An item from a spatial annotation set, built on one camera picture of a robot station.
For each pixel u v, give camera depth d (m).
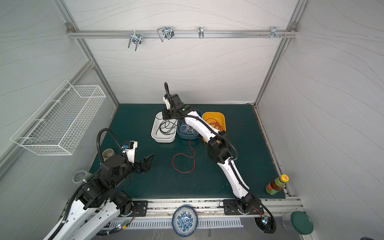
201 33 0.78
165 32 0.77
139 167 0.62
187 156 0.92
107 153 0.90
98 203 0.48
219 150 0.60
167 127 0.96
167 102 0.84
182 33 0.78
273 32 0.76
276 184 0.70
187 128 1.02
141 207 0.74
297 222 0.62
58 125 0.68
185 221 0.70
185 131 1.03
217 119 1.10
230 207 0.73
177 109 0.73
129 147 0.59
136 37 0.78
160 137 1.02
